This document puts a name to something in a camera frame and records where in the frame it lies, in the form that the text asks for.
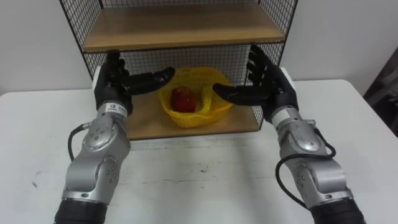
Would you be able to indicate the yellow banana soft toy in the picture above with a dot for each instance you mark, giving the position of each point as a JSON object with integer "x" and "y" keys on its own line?
{"x": 207, "y": 99}

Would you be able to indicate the dark object beside desk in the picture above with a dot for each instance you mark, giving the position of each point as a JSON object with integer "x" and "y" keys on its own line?
{"x": 385, "y": 99}

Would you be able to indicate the white desk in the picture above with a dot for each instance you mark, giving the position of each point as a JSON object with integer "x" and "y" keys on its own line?
{"x": 202, "y": 186}

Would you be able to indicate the yellow plastic mesh basket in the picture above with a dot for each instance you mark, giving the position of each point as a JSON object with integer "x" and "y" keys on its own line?
{"x": 192, "y": 119}

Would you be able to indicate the red fruit soft toy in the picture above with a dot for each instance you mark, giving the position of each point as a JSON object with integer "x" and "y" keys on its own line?
{"x": 183, "y": 99}

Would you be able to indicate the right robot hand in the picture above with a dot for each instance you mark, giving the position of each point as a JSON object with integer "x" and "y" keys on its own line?
{"x": 273, "y": 87}

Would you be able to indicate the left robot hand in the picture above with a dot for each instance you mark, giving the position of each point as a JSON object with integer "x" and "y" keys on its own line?
{"x": 115, "y": 84}

